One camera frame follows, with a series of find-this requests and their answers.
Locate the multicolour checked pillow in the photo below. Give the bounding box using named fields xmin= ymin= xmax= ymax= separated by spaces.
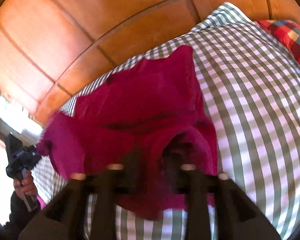
xmin=257 ymin=20 xmax=300 ymax=65

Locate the person's left hand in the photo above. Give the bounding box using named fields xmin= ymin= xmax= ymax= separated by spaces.
xmin=13 ymin=170 xmax=37 ymax=200

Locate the wooden wardrobe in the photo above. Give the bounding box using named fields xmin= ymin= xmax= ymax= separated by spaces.
xmin=0 ymin=0 xmax=300 ymax=124

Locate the dark red knit garment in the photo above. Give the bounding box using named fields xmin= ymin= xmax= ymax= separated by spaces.
xmin=37 ymin=45 xmax=218 ymax=220

